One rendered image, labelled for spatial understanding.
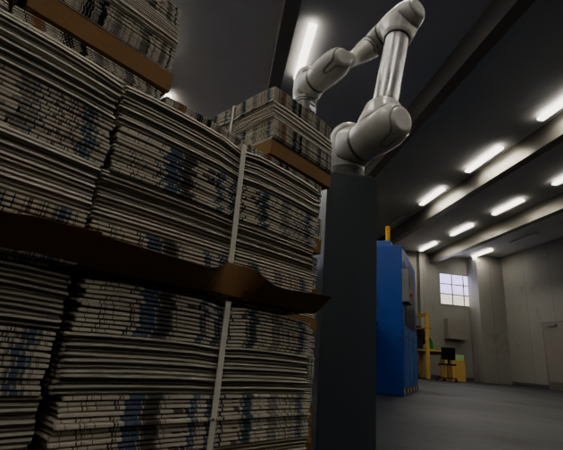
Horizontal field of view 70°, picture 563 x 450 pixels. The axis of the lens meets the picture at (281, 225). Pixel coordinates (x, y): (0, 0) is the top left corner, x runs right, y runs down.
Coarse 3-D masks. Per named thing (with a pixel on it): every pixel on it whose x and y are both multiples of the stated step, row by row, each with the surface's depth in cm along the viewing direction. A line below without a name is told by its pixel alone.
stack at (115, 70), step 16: (0, 0) 65; (16, 16) 67; (32, 16) 69; (48, 32) 70; (80, 48) 74; (112, 64) 79; (128, 80) 80; (160, 96) 86; (192, 112) 92; (272, 160) 111; (304, 176) 121; (320, 192) 126; (320, 224) 123; (304, 352) 108
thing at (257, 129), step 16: (256, 96) 122; (272, 96) 117; (288, 96) 122; (240, 112) 126; (256, 112) 120; (272, 112) 115; (288, 112) 120; (304, 112) 126; (240, 128) 124; (256, 128) 119; (272, 128) 114; (288, 128) 118; (304, 128) 124; (320, 128) 132; (256, 144) 116; (288, 144) 117; (304, 144) 123; (320, 144) 130; (320, 160) 128
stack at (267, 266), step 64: (0, 64) 37; (64, 64) 42; (0, 128) 36; (64, 128) 41; (128, 128) 46; (192, 128) 53; (0, 192) 36; (64, 192) 40; (128, 192) 46; (192, 192) 52; (256, 192) 61; (0, 256) 36; (192, 256) 50; (256, 256) 59; (0, 320) 34; (64, 320) 40; (128, 320) 43; (192, 320) 49; (256, 320) 57; (0, 384) 34; (64, 384) 37; (128, 384) 42; (192, 384) 47; (256, 384) 55; (0, 448) 34; (64, 448) 36; (128, 448) 40; (192, 448) 46; (256, 448) 53
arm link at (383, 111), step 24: (408, 0) 170; (384, 24) 176; (408, 24) 170; (384, 48) 170; (384, 72) 162; (384, 96) 153; (360, 120) 155; (384, 120) 144; (408, 120) 146; (360, 144) 153; (384, 144) 148
